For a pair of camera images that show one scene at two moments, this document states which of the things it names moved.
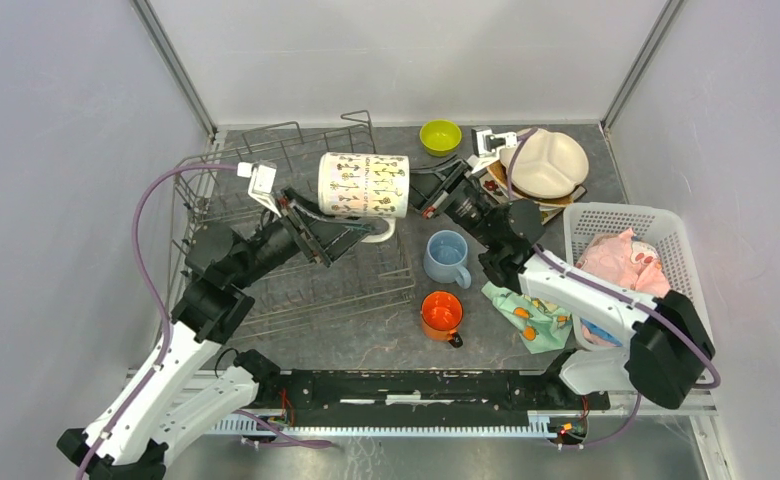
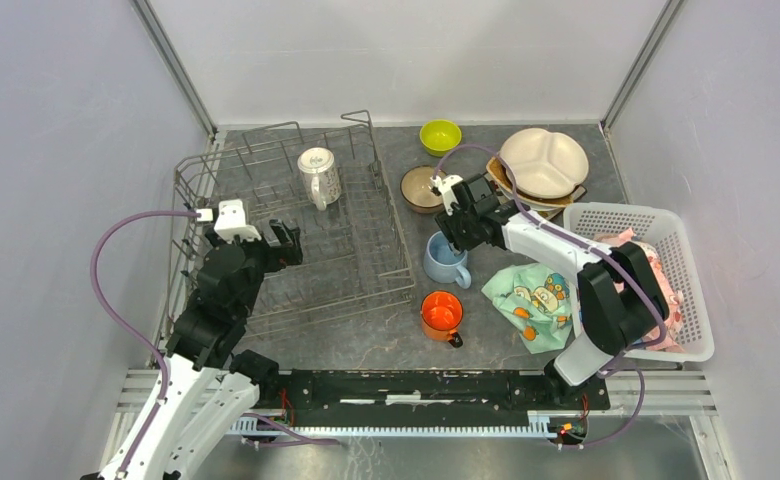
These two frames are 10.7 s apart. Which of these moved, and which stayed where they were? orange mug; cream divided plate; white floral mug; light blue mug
Moved: white floral mug
Stayed: light blue mug; cream divided plate; orange mug
